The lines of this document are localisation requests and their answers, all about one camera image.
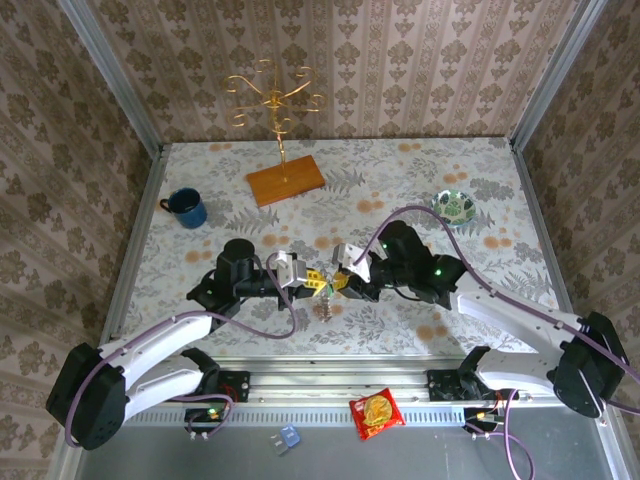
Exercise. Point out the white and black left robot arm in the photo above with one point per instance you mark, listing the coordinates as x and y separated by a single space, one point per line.
160 337

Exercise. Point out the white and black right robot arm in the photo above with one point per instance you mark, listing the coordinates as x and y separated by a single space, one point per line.
510 310

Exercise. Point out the green leaf pattern bowl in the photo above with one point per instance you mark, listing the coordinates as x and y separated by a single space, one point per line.
452 209

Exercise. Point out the dark blue enamel mug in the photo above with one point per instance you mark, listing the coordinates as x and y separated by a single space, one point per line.
190 212

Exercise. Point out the aluminium table edge bar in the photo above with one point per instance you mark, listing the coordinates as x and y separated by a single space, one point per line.
325 361

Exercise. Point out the gold jewelry stand wooden base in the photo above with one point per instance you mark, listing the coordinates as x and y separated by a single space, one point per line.
285 182

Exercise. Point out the red snack packet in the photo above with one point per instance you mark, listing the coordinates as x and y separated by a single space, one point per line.
375 412

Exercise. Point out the small blue card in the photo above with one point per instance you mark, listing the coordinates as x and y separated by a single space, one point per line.
290 435

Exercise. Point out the black controller board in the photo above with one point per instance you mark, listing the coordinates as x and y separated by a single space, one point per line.
472 416
200 415

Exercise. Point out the small grey card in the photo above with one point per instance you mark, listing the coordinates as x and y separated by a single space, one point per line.
277 446

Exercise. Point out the aluminium mounting rail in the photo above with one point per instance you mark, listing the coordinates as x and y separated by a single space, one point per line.
340 387

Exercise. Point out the aluminium table side rail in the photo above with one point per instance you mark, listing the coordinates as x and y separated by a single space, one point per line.
131 260
550 250

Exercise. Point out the aluminium frame post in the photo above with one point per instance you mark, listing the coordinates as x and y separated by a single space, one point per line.
112 75
555 75

